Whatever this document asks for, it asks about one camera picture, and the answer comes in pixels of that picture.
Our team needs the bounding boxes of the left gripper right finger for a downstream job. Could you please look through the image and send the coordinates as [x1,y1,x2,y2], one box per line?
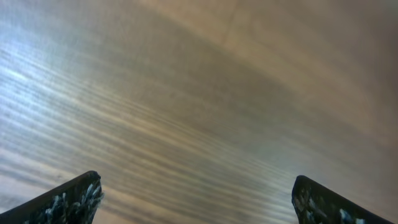
[292,175,392,224]

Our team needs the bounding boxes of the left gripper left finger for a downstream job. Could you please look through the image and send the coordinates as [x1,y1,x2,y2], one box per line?
[1,170,104,224]

